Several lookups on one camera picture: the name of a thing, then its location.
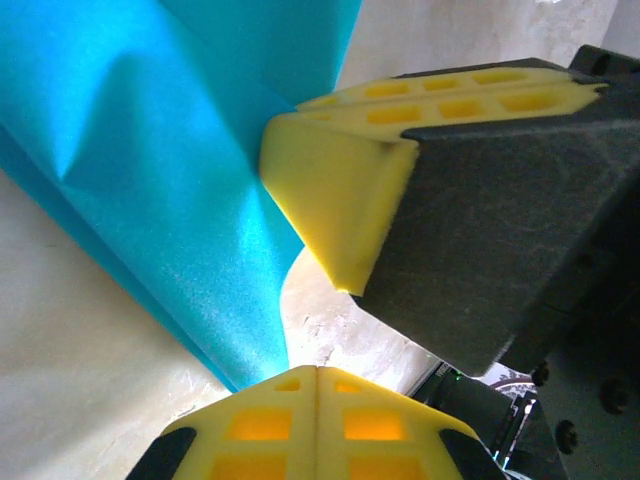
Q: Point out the blue square paper sheet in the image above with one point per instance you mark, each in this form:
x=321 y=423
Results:
x=150 y=175

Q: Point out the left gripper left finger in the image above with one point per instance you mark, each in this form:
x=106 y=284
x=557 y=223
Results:
x=260 y=450

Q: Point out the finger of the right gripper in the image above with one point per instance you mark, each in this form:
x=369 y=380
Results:
x=450 y=225
x=450 y=80

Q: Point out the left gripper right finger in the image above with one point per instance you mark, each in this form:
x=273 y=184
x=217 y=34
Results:
x=380 y=450

